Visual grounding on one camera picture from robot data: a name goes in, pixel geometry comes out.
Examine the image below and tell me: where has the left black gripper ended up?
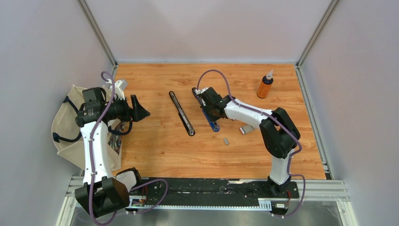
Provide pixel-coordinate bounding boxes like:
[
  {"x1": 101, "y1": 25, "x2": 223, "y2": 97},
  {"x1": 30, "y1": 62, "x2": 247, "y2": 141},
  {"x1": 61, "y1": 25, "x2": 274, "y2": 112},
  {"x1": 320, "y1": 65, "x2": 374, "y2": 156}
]
[{"x1": 103, "y1": 95, "x2": 150, "y2": 122}]

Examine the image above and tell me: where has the blue stapler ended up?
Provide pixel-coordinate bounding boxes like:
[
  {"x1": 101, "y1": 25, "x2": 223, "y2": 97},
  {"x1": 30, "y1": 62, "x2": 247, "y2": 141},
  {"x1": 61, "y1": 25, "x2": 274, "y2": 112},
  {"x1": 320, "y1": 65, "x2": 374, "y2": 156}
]
[{"x1": 192, "y1": 88, "x2": 220, "y2": 132}]

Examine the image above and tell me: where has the black stapler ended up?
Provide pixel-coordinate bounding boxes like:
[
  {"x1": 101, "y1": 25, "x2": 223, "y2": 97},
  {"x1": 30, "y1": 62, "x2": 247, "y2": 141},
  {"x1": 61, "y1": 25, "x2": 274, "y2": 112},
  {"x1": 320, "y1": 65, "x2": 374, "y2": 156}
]
[{"x1": 169, "y1": 91, "x2": 195, "y2": 137}]

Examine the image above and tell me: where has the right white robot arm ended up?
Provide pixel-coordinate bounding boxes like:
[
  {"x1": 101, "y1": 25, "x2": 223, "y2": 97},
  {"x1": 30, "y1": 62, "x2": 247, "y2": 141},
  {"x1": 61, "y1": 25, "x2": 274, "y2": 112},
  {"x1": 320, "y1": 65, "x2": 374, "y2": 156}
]
[{"x1": 192, "y1": 87, "x2": 301, "y2": 197}]

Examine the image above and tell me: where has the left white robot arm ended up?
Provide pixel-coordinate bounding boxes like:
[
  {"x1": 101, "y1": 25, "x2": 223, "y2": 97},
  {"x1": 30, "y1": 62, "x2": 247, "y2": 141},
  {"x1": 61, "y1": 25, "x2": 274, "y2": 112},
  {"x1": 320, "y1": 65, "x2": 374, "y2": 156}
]
[{"x1": 75, "y1": 87, "x2": 150, "y2": 218}]

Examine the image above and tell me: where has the orange glue bottle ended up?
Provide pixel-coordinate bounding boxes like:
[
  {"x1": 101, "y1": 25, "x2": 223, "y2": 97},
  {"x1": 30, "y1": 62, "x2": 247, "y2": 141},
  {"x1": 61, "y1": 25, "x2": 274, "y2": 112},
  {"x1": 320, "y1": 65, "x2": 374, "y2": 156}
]
[{"x1": 257, "y1": 70, "x2": 273, "y2": 98}]

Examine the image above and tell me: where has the beige tote bag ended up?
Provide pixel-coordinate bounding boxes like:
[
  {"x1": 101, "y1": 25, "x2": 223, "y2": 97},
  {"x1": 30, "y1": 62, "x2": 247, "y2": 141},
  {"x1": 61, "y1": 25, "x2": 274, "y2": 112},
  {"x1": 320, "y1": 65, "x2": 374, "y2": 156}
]
[{"x1": 51, "y1": 86, "x2": 122, "y2": 171}]

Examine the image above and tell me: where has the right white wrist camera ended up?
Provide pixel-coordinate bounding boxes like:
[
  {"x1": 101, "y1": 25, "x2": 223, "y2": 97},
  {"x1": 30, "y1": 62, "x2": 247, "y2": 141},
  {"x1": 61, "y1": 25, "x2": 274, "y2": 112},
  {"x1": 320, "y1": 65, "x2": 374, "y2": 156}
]
[{"x1": 192, "y1": 87, "x2": 210, "y2": 107}]

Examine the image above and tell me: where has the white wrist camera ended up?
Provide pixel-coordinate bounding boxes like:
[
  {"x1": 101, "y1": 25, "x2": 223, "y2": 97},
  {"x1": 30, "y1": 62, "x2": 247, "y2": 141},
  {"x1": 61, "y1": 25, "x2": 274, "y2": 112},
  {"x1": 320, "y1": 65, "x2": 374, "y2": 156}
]
[
  {"x1": 104, "y1": 79, "x2": 128, "y2": 100},
  {"x1": 192, "y1": 87, "x2": 210, "y2": 107}
]

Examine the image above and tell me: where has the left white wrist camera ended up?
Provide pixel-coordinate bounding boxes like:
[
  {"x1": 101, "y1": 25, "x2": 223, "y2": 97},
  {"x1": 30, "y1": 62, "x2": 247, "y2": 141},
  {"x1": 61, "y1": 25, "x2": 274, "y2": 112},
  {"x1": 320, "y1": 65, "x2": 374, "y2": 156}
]
[{"x1": 104, "y1": 79, "x2": 128, "y2": 100}]

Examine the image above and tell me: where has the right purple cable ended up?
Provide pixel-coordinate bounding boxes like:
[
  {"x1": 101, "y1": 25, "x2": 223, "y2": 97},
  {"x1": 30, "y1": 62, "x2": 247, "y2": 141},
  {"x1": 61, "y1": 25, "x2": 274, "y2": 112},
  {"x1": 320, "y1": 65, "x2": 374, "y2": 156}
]
[{"x1": 196, "y1": 69, "x2": 307, "y2": 218}]

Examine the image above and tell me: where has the purple cable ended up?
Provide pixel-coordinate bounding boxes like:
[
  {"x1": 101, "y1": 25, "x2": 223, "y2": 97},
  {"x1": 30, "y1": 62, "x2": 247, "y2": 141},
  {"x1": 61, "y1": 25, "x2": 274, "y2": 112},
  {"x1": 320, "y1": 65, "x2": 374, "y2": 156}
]
[
  {"x1": 88, "y1": 71, "x2": 169, "y2": 226},
  {"x1": 196, "y1": 69, "x2": 307, "y2": 218}
]

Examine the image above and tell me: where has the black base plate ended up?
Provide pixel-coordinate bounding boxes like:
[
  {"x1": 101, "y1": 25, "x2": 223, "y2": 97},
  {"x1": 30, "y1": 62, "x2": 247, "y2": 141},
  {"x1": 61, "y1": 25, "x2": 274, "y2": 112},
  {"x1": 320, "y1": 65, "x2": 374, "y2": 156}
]
[{"x1": 129, "y1": 178, "x2": 301, "y2": 208}]

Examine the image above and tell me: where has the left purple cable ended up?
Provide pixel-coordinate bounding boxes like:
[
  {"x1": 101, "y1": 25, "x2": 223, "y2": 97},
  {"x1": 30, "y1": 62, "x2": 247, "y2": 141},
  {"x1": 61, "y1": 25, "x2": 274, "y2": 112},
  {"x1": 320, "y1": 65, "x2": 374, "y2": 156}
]
[{"x1": 88, "y1": 71, "x2": 169, "y2": 226}]

